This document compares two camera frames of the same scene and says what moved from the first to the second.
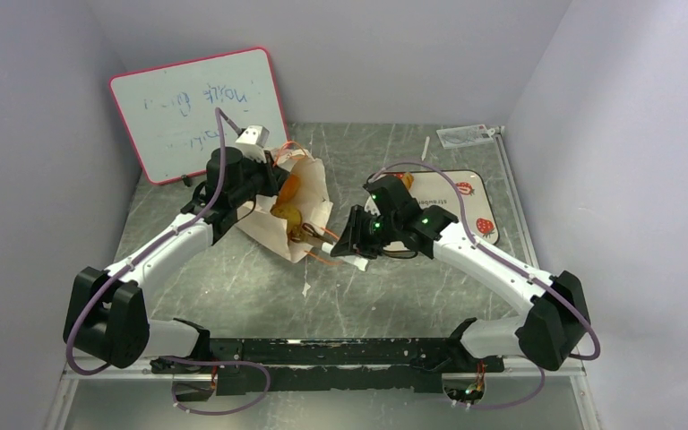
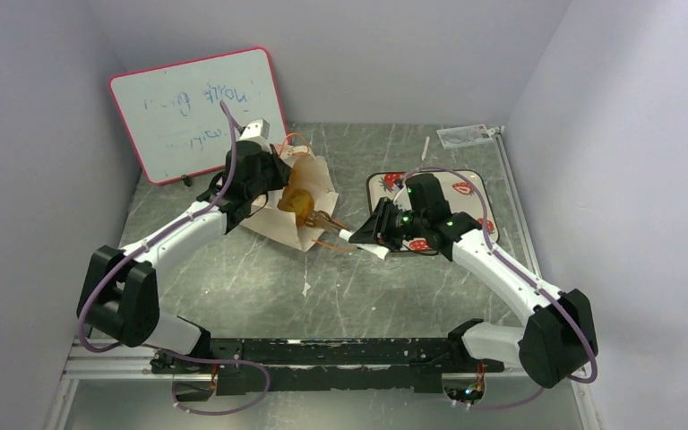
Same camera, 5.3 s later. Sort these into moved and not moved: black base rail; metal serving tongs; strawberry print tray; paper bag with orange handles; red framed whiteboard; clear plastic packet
Moved: metal serving tongs; paper bag with orange handles
Not moved: red framed whiteboard; strawberry print tray; black base rail; clear plastic packet
